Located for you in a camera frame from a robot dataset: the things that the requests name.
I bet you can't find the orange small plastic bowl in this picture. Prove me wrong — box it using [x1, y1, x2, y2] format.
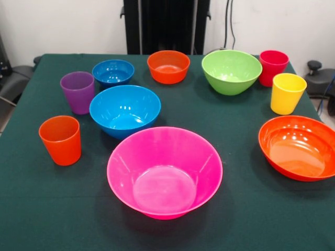
[147, 50, 191, 85]

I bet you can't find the dark green tablecloth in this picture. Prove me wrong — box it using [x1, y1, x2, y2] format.
[0, 53, 335, 251]

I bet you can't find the lemon yellow plastic cup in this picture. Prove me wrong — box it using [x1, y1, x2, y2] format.
[270, 73, 308, 116]

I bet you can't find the crimson plastic cup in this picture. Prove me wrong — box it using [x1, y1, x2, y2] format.
[259, 50, 290, 87]

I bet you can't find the black pedestal foot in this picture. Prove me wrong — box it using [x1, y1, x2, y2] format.
[0, 65, 35, 105]
[303, 60, 335, 98]

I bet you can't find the light blue medium bowl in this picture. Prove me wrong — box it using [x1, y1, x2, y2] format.
[89, 84, 162, 141]

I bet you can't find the black wall cable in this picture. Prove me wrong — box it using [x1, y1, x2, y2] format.
[225, 0, 236, 54]

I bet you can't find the pink large plastic bowl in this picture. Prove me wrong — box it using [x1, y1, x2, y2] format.
[106, 126, 224, 220]

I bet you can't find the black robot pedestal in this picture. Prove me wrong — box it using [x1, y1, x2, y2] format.
[120, 0, 211, 55]

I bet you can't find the orange plastic cup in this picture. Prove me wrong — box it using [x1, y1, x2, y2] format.
[38, 115, 82, 167]

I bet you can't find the orange shallow plastic bowl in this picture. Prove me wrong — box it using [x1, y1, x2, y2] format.
[258, 115, 335, 182]

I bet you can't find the purple plastic cup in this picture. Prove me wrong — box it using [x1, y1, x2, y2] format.
[60, 71, 95, 116]

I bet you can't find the dark blue small bowl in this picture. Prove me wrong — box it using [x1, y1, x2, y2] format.
[92, 59, 135, 89]

